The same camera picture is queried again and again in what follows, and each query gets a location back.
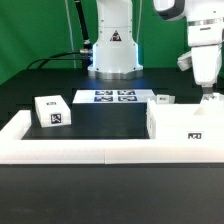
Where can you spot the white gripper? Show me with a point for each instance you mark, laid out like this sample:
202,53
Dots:
206,62

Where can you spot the white cabinet door panel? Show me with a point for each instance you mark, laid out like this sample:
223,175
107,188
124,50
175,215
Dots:
215,98
165,99

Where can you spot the white cabinet body box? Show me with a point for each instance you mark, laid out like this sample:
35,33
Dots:
204,121

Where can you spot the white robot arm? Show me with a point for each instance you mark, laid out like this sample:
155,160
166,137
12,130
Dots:
115,54

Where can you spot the white cabinet top block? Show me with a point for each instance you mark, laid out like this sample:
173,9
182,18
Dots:
52,111

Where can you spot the white base marker plate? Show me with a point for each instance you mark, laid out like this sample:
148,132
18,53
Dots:
113,96

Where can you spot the white U-shaped obstacle fence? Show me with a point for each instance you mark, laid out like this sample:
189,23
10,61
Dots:
14,149

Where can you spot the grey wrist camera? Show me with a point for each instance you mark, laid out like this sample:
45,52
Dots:
185,61

